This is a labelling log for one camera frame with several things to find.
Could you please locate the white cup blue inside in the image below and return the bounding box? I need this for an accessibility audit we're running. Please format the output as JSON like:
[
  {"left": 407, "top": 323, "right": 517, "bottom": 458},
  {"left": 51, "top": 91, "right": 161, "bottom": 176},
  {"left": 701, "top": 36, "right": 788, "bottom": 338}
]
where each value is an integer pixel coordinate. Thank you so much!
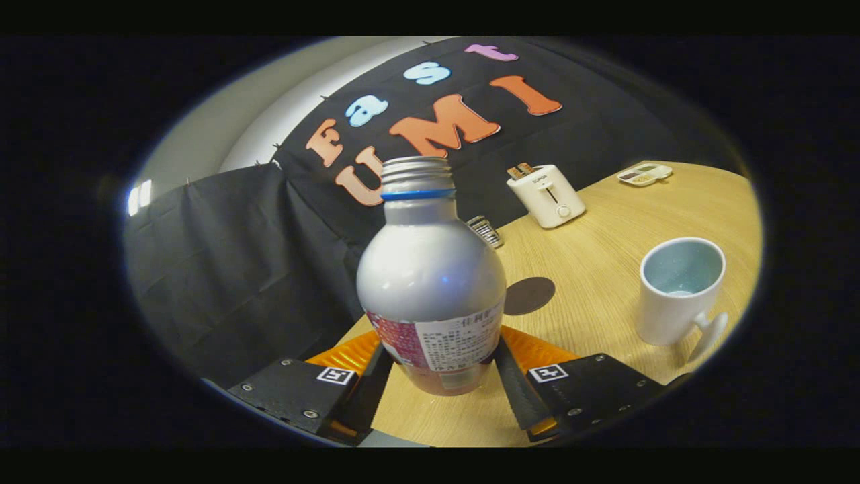
[{"left": 636, "top": 237, "right": 729, "bottom": 364}]

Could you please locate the white divided snack tray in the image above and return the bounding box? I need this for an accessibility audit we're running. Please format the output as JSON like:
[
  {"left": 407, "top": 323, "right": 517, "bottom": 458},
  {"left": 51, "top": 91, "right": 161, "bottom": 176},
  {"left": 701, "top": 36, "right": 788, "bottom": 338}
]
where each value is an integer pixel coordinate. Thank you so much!
[{"left": 617, "top": 162, "right": 673, "bottom": 187}]

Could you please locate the white toaster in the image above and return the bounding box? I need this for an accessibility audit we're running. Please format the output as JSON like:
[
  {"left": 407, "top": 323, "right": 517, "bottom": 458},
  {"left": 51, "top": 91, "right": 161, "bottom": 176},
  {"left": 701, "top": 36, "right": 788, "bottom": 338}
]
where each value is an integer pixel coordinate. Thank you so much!
[{"left": 506, "top": 164, "right": 587, "bottom": 229}]

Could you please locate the wooden table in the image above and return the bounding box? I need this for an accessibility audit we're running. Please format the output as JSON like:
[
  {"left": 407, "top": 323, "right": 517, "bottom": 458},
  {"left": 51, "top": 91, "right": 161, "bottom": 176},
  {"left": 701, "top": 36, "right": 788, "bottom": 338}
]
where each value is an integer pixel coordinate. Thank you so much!
[{"left": 336, "top": 160, "right": 763, "bottom": 448}]

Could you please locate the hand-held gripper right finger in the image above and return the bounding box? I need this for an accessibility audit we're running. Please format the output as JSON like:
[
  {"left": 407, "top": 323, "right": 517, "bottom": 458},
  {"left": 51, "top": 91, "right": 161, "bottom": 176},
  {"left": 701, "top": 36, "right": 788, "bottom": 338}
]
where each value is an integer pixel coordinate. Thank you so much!
[{"left": 494, "top": 326, "right": 693, "bottom": 442}]

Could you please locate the ceiling light panel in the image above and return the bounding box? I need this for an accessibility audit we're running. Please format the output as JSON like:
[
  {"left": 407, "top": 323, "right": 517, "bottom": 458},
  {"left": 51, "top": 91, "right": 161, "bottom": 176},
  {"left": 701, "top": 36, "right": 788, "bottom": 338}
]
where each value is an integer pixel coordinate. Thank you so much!
[{"left": 128, "top": 179, "right": 153, "bottom": 217}]

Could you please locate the black backdrop cloth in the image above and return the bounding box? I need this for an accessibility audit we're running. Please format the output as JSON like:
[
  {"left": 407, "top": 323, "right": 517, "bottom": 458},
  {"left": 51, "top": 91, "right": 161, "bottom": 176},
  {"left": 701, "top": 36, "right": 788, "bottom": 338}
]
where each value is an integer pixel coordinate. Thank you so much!
[{"left": 124, "top": 36, "right": 746, "bottom": 391}]

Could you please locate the dark round coaster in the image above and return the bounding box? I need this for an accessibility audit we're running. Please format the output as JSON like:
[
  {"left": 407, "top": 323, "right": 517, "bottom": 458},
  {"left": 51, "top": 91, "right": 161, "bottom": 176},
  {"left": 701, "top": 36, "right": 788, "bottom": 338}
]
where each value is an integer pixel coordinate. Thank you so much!
[{"left": 504, "top": 276, "right": 556, "bottom": 317}]

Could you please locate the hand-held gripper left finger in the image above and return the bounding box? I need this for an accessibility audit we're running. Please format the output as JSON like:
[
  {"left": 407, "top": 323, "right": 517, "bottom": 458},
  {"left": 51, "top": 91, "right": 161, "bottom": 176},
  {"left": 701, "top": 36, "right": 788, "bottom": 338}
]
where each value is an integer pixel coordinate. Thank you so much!
[{"left": 227, "top": 329, "right": 394, "bottom": 446}]

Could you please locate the small wire basket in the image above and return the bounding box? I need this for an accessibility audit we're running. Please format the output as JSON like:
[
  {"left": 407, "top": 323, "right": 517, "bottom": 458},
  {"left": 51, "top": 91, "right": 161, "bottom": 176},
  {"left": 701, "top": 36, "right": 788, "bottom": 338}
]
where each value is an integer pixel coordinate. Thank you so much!
[{"left": 466, "top": 215, "right": 503, "bottom": 249}]

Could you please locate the silver juice bottle red label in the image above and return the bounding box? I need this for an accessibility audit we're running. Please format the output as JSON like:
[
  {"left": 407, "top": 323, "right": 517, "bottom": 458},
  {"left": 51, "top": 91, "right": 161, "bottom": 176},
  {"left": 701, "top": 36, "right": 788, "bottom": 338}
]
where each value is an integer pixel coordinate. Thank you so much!
[{"left": 356, "top": 156, "right": 507, "bottom": 396}]

